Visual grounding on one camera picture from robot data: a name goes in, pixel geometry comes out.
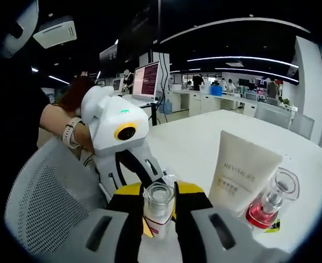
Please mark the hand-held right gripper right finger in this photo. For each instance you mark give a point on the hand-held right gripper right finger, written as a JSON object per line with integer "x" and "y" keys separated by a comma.
{"x": 196, "y": 219}

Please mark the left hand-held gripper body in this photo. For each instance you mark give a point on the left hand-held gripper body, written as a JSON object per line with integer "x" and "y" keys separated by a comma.
{"x": 109, "y": 117}

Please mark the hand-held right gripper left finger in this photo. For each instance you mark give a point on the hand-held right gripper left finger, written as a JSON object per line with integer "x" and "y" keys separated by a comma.
{"x": 122, "y": 219}

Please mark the white skincare tube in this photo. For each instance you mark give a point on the white skincare tube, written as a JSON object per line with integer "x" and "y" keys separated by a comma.
{"x": 240, "y": 170}

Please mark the white bottle with red collar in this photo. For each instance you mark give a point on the white bottle with red collar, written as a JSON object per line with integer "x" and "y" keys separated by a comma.
{"x": 262, "y": 213}

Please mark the blue storage bin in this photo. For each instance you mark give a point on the blue storage bin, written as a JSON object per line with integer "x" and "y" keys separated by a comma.
{"x": 216, "y": 90}

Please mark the clear plastic bag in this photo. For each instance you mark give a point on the clear plastic bag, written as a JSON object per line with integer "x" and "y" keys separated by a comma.
{"x": 169, "y": 175}

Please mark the background monitor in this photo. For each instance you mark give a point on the background monitor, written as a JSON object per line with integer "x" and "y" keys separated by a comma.
{"x": 118, "y": 84}

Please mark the beige wristwatch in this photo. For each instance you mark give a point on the beige wristwatch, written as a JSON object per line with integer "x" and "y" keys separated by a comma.
{"x": 69, "y": 131}

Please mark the blue water jug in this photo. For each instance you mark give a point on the blue water jug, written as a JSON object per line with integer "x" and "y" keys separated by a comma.
{"x": 166, "y": 107}

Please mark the white background counter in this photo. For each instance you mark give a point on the white background counter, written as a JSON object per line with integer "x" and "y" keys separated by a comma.
{"x": 199, "y": 104}

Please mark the ceiling air conditioner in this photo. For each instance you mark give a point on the ceiling air conditioner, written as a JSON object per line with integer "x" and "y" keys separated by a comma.
{"x": 57, "y": 33}

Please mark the white worn device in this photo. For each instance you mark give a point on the white worn device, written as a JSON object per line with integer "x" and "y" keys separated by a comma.
{"x": 21, "y": 46}

